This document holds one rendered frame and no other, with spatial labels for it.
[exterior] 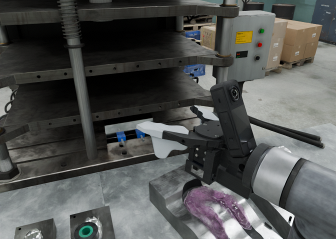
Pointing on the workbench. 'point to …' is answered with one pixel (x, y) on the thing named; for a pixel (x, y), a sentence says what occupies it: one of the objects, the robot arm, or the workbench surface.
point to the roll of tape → (87, 229)
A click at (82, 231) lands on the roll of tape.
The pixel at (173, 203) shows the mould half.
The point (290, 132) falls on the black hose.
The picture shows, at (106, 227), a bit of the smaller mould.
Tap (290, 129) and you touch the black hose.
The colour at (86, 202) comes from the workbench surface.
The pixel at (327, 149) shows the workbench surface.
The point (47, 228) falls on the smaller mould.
